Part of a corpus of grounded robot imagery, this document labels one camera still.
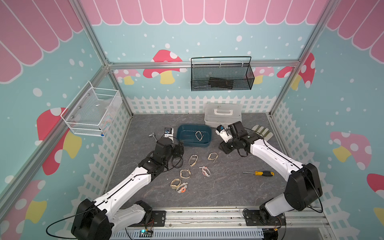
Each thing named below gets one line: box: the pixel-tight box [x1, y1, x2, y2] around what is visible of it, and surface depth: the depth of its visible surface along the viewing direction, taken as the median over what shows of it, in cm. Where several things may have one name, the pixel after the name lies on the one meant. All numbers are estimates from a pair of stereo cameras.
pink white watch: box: [199, 166, 211, 177], surface depth 91 cm
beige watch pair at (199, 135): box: [195, 130, 205, 141], surface depth 108 cm
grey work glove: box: [251, 124, 274, 142], surface depth 111 cm
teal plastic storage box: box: [176, 124, 213, 148], surface depth 108 cm
